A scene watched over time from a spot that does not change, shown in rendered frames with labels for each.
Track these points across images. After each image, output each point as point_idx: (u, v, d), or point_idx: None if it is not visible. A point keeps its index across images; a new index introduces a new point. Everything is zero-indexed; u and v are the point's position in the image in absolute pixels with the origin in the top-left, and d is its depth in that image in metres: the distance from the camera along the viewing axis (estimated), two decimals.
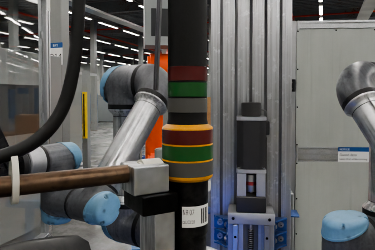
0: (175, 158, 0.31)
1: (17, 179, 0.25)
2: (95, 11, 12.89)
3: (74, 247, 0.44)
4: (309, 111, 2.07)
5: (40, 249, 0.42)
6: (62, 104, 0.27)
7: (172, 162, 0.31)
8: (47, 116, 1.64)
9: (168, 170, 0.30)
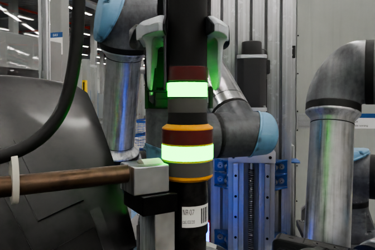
0: (175, 158, 0.31)
1: (17, 179, 0.25)
2: None
3: None
4: (309, 78, 2.06)
5: (38, 84, 0.41)
6: (62, 104, 0.27)
7: (172, 162, 0.31)
8: (46, 74, 1.64)
9: (168, 170, 0.30)
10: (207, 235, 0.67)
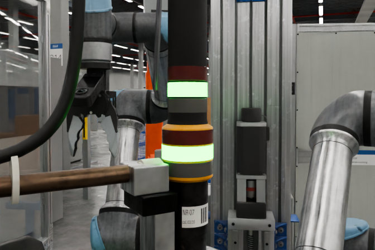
0: (175, 158, 0.31)
1: (17, 179, 0.25)
2: None
3: None
4: (309, 114, 2.07)
5: None
6: (62, 104, 0.27)
7: (172, 162, 0.31)
8: (47, 120, 1.64)
9: (168, 170, 0.30)
10: None
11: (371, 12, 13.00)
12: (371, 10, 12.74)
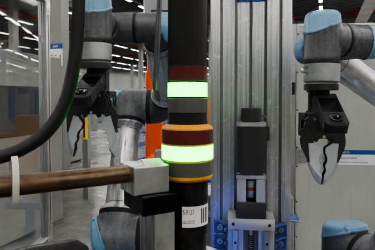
0: (175, 158, 0.31)
1: (17, 179, 0.25)
2: None
3: None
4: None
5: None
6: (62, 104, 0.27)
7: (172, 162, 0.31)
8: (47, 120, 1.64)
9: (168, 170, 0.30)
10: None
11: (371, 12, 13.00)
12: (371, 10, 12.74)
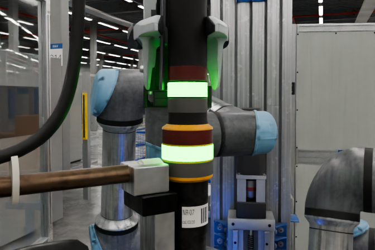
0: (175, 158, 0.31)
1: (17, 179, 0.25)
2: (95, 11, 12.89)
3: None
4: (309, 114, 2.07)
5: None
6: (62, 104, 0.27)
7: (172, 162, 0.31)
8: (47, 120, 1.64)
9: (168, 170, 0.30)
10: None
11: (371, 12, 13.00)
12: (371, 10, 12.75)
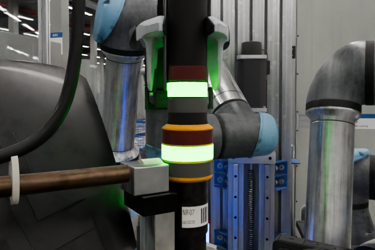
0: (175, 158, 0.31)
1: (17, 179, 0.25)
2: None
3: None
4: (309, 78, 2.06)
5: None
6: (62, 104, 0.27)
7: (172, 162, 0.31)
8: None
9: (168, 170, 0.30)
10: (207, 236, 0.67)
11: None
12: None
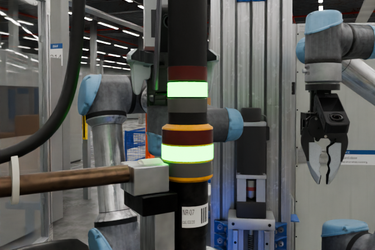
0: (175, 158, 0.31)
1: (17, 179, 0.25)
2: (95, 11, 12.89)
3: None
4: None
5: None
6: (62, 104, 0.27)
7: (172, 162, 0.31)
8: (47, 120, 1.64)
9: (168, 170, 0.30)
10: None
11: (371, 12, 13.00)
12: (371, 10, 12.74)
